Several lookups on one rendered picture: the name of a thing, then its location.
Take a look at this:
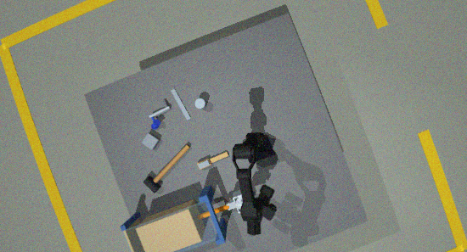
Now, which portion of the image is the wooden-handled mallet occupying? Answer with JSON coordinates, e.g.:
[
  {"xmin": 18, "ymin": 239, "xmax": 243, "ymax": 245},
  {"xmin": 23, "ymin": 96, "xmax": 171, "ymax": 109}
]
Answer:
[{"xmin": 143, "ymin": 144, "xmax": 190, "ymax": 193}]

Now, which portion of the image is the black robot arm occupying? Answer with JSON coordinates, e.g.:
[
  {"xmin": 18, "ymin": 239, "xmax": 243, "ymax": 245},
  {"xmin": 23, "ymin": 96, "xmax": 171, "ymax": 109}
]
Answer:
[{"xmin": 232, "ymin": 132, "xmax": 277, "ymax": 236}]

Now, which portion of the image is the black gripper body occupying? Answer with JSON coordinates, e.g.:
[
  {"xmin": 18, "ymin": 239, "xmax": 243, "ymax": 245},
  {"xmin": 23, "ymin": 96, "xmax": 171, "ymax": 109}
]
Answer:
[{"xmin": 256, "ymin": 185, "xmax": 275, "ymax": 210}]

